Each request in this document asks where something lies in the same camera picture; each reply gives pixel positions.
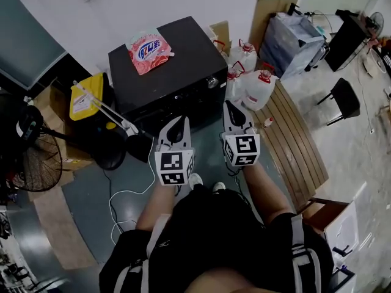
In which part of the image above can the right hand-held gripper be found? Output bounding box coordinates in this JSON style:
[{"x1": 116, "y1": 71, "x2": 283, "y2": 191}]
[{"x1": 221, "y1": 100, "x2": 261, "y2": 167}]

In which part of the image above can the white cable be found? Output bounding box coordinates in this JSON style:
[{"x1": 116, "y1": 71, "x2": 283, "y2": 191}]
[{"x1": 109, "y1": 135, "x2": 157, "y2": 244}]

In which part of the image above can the large black floor fan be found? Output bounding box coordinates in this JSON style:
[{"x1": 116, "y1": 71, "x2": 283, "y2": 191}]
[{"x1": 0, "y1": 104, "x2": 80, "y2": 192}]

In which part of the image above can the person's left forearm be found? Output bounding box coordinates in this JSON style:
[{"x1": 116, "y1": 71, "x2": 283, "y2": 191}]
[{"x1": 135, "y1": 181, "x2": 184, "y2": 231}]

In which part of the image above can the person's right forearm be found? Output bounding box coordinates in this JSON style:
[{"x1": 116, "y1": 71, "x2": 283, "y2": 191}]
[{"x1": 243, "y1": 162, "x2": 296, "y2": 226}]

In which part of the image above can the pink detergent pouch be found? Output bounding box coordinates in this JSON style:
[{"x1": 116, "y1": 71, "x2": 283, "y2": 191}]
[{"x1": 125, "y1": 27, "x2": 175, "y2": 76}]

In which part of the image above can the stack of cardboard boxes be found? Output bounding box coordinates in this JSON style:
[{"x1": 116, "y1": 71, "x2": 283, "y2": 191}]
[{"x1": 32, "y1": 82, "x2": 95, "y2": 172}]

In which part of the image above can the wooden slatted bench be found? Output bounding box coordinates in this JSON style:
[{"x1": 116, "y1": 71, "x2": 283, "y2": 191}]
[{"x1": 252, "y1": 80, "x2": 330, "y2": 214}]

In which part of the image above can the person's black-clothed torso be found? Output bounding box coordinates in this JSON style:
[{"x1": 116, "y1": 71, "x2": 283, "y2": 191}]
[{"x1": 98, "y1": 183, "x2": 335, "y2": 293}]

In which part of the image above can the black stool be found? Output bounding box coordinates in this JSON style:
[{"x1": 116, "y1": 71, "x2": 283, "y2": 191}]
[{"x1": 316, "y1": 78, "x2": 361, "y2": 126}]

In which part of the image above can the dark framed glass door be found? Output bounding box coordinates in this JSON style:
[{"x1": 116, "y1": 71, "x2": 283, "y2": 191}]
[{"x1": 0, "y1": 0, "x2": 68, "y2": 92}]

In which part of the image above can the person's white left shoe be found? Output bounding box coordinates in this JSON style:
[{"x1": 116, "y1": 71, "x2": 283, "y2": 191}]
[{"x1": 188, "y1": 172, "x2": 203, "y2": 190}]

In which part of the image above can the yellow bin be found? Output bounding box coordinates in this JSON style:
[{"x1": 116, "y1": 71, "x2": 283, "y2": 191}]
[{"x1": 68, "y1": 74, "x2": 105, "y2": 122}]

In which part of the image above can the black washing machine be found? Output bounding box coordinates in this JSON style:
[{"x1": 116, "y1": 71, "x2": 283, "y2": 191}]
[{"x1": 108, "y1": 16, "x2": 229, "y2": 136}]

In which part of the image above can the small cardboard box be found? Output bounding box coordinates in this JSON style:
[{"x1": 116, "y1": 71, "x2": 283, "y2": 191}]
[{"x1": 208, "y1": 20, "x2": 232, "y2": 56}]

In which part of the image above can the brown open box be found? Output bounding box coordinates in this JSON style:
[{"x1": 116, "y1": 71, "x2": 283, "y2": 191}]
[{"x1": 301, "y1": 197, "x2": 349, "y2": 232}]

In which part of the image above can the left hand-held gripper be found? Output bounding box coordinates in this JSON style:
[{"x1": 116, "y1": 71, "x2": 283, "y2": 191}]
[{"x1": 154, "y1": 115, "x2": 196, "y2": 186}]

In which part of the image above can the black desk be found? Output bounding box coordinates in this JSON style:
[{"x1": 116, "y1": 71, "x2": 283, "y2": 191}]
[{"x1": 324, "y1": 9, "x2": 372, "y2": 73}]

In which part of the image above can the white cabinet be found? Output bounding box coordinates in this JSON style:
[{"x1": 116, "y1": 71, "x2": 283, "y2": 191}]
[{"x1": 323, "y1": 200, "x2": 360, "y2": 264}]

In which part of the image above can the clear red-capped water jug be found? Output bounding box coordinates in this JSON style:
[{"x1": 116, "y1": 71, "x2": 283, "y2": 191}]
[
  {"x1": 228, "y1": 40, "x2": 258, "y2": 73},
  {"x1": 225, "y1": 61, "x2": 247, "y2": 102},
  {"x1": 241, "y1": 63, "x2": 279, "y2": 112}
]

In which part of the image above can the small standing fan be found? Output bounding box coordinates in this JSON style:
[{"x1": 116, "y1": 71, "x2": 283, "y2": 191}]
[{"x1": 367, "y1": 11, "x2": 385, "y2": 40}]

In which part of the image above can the large cardboard sheet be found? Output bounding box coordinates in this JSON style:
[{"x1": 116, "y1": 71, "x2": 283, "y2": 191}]
[{"x1": 248, "y1": 0, "x2": 299, "y2": 56}]

